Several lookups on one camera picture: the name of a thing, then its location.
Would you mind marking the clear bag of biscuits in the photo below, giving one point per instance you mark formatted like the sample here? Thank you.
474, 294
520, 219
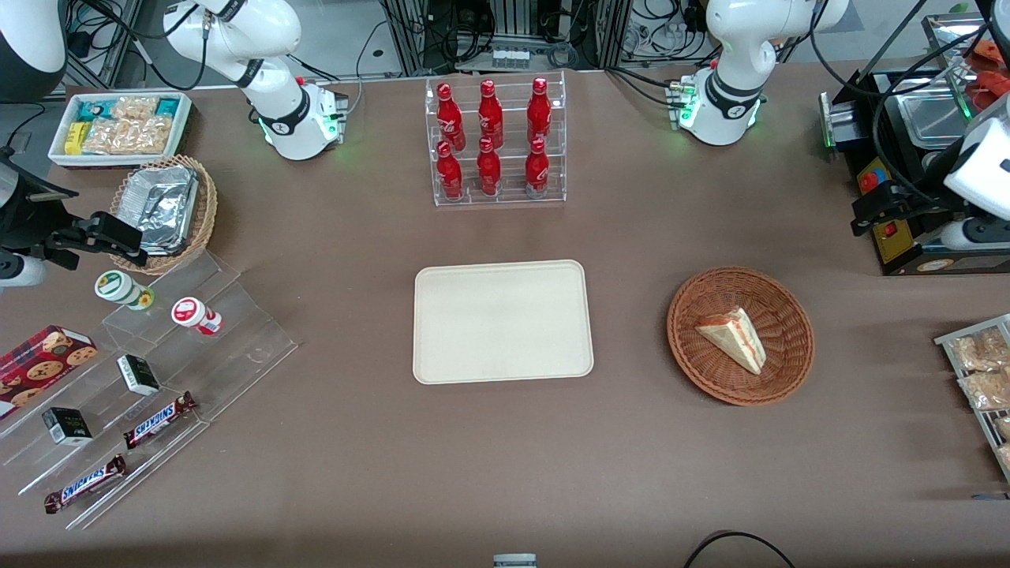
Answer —
986, 390
1004, 427
978, 351
1005, 457

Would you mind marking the clear acrylic step display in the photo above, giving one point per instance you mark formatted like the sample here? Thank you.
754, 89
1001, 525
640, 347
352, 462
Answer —
237, 347

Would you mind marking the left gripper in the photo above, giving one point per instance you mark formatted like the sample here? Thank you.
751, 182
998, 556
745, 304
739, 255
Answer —
910, 203

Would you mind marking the light tan wicker basket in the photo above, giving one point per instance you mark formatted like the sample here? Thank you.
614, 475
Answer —
207, 213

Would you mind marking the red cola bottle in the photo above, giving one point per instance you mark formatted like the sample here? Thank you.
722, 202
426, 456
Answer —
539, 110
488, 170
449, 114
490, 114
450, 173
537, 170

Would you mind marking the black food warmer machine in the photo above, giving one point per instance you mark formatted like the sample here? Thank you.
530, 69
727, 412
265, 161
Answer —
907, 252

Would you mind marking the large clear cracker bag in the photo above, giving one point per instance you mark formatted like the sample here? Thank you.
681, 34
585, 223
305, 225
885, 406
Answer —
130, 136

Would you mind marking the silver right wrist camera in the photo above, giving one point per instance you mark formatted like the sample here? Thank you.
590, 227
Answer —
20, 270

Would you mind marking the small grey device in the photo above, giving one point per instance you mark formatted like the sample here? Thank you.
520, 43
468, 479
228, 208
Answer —
514, 561

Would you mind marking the triangular sandwich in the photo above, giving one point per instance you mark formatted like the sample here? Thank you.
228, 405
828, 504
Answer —
734, 335

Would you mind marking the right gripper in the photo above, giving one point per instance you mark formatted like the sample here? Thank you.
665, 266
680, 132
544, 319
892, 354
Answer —
31, 218

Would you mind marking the small black box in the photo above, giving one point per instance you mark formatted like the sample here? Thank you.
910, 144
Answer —
67, 427
139, 375

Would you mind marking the green lid yogurt cup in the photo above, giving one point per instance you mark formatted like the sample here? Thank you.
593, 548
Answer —
118, 287

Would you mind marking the yellow snack packet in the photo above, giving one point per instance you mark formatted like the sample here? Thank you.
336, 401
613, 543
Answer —
75, 138

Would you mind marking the red tartan cookie box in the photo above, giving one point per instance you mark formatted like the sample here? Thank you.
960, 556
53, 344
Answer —
43, 367

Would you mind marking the round brown wicker basket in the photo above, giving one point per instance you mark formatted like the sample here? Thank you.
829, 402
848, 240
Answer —
710, 371

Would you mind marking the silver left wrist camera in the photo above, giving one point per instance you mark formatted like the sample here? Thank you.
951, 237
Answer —
974, 233

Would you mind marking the clear acrylic bottle rack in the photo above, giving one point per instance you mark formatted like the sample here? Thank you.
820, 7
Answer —
513, 126

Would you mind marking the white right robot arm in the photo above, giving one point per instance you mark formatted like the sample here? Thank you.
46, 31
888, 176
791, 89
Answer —
276, 79

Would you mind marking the red lid yogurt cup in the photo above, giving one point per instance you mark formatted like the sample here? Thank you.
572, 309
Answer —
189, 312

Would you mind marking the aluminium equipment frame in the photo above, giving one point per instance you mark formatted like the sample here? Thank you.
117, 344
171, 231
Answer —
521, 24

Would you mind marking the grey power strip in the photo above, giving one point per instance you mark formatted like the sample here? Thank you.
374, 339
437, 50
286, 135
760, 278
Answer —
510, 58

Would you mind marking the Snickers chocolate bar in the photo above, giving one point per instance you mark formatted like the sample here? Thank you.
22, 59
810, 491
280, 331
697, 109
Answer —
158, 420
85, 484

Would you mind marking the small clear cracker bag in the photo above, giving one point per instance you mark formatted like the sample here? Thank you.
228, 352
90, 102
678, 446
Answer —
134, 107

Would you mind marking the cream rectangular tray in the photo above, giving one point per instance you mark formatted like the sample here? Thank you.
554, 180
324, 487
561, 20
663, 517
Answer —
503, 323

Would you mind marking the white snack bin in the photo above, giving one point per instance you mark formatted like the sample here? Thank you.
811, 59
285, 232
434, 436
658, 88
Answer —
183, 130

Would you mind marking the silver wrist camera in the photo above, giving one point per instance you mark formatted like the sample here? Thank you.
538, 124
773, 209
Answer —
974, 233
20, 270

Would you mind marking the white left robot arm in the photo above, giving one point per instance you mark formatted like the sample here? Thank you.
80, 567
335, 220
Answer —
734, 79

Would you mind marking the aluminium foil container stack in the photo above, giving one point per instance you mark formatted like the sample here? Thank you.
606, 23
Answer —
162, 207

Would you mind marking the teal snack packet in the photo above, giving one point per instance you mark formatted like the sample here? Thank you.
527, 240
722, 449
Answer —
167, 106
92, 110

